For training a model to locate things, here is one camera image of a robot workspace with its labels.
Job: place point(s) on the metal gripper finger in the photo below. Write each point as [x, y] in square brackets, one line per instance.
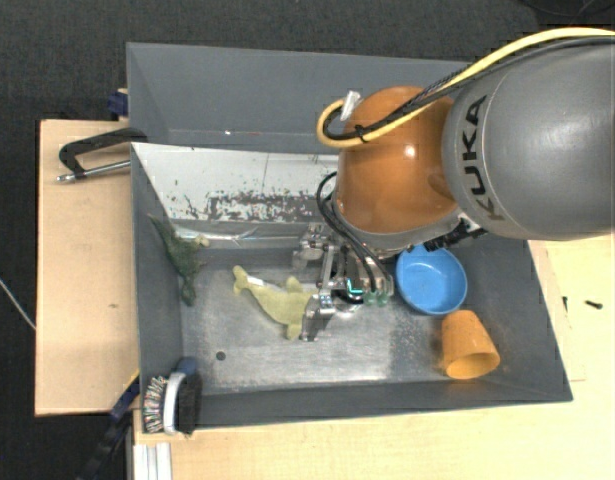
[321, 315]
[311, 247]

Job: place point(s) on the yellow-green plush toy animal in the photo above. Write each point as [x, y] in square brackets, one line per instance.
[277, 303]

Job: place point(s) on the grey metal bin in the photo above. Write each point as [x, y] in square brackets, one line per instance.
[287, 363]

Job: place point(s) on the blue bowl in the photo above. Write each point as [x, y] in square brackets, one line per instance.
[432, 283]

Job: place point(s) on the green toy dinosaur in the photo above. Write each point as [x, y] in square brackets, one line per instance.
[182, 258]

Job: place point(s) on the orange cup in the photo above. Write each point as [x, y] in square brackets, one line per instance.
[467, 343]

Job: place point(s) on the white and blue brush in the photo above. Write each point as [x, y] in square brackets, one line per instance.
[172, 398]

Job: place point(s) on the small black screw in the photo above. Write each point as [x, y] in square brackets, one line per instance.
[594, 304]

